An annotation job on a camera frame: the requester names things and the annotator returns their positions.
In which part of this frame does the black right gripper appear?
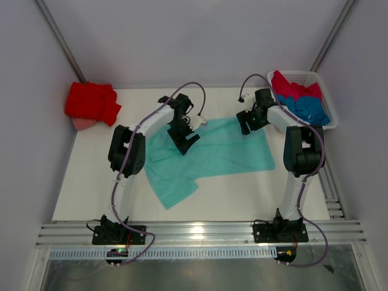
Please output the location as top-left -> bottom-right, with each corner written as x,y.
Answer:
236,105 -> 269,135

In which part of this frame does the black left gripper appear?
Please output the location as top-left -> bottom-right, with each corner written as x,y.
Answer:
167,118 -> 199,155

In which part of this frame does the teal t shirt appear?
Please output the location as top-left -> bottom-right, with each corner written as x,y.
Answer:
144,118 -> 275,209

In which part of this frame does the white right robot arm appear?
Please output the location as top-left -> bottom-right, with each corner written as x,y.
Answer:
236,89 -> 324,243

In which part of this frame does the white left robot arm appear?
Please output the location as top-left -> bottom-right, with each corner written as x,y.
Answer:
92,93 -> 207,245

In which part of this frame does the magenta t shirt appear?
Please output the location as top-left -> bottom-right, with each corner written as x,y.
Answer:
272,70 -> 322,101

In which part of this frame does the blue t shirt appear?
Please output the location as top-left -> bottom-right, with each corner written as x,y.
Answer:
277,95 -> 330,126

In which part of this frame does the white plastic basket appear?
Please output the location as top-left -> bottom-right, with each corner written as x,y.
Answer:
267,70 -> 338,130

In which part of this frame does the red folded t shirt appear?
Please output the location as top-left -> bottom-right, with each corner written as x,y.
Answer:
64,82 -> 121,127

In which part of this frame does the pink folded t shirt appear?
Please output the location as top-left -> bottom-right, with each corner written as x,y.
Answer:
72,118 -> 97,131

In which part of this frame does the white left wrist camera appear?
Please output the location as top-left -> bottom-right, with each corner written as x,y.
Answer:
190,115 -> 207,130

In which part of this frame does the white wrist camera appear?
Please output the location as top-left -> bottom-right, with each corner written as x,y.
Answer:
238,94 -> 256,112
190,115 -> 207,130

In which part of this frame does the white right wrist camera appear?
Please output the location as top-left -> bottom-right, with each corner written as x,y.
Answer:
238,94 -> 256,112

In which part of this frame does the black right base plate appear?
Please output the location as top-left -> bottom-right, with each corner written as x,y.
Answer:
252,219 -> 309,243

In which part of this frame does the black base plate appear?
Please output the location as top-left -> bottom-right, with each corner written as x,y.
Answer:
252,219 -> 309,243
92,226 -> 146,246

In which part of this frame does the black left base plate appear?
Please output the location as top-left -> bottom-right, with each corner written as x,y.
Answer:
92,226 -> 146,246

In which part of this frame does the aluminium mounting rail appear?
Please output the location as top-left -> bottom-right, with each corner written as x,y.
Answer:
35,220 -> 367,248

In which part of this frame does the white slotted cable duct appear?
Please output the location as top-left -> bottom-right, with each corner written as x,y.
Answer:
48,246 -> 277,261

